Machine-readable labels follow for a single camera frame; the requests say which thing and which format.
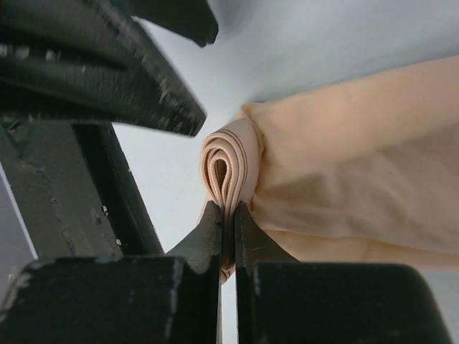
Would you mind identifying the peach boxer underwear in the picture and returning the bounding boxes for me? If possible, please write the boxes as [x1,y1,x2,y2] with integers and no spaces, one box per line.
[200,56,458,280]

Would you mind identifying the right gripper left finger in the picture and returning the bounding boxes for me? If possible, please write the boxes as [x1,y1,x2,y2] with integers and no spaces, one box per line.
[1,202,222,343]

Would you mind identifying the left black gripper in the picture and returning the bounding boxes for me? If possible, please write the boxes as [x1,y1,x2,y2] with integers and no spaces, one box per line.
[1,122,164,258]

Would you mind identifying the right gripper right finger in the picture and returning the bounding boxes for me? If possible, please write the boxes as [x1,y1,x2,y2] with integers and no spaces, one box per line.
[235,204,451,343]

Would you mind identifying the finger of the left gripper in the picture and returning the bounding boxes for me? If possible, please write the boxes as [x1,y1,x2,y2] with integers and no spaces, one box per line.
[1,1,206,137]
[118,0,219,47]

